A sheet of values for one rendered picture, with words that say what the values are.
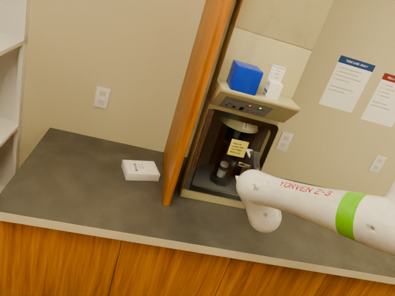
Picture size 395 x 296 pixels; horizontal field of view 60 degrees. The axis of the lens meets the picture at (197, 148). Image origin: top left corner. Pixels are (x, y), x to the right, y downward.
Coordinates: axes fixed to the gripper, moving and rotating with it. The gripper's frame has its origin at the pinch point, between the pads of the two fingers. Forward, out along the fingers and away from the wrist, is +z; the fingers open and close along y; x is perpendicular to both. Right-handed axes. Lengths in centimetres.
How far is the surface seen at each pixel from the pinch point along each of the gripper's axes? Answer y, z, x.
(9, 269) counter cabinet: -56, -21, 83
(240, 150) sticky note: 4.2, 4.0, 2.5
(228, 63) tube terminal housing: 38.3, 5.6, 18.6
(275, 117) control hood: 23.4, 0.7, -5.3
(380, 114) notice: 25, 48, -84
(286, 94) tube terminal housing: 32.4, 5.6, -8.1
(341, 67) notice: 44, 48, -50
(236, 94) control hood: 30.2, -5.7, 15.1
